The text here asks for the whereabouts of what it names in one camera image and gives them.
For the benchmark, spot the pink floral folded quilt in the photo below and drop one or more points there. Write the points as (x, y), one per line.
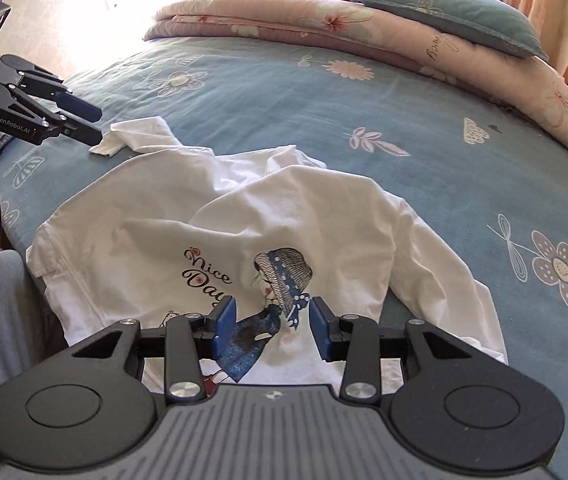
(364, 25)

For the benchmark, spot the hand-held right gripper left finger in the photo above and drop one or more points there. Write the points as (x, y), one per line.
(226, 327)

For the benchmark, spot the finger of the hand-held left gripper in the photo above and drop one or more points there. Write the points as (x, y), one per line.
(81, 109)
(84, 136)

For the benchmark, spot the white printed long-sleeve shirt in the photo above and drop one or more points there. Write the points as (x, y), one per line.
(164, 220)

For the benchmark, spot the green floral pillow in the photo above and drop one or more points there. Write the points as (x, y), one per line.
(444, 10)

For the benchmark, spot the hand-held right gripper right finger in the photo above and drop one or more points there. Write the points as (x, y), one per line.
(320, 330)

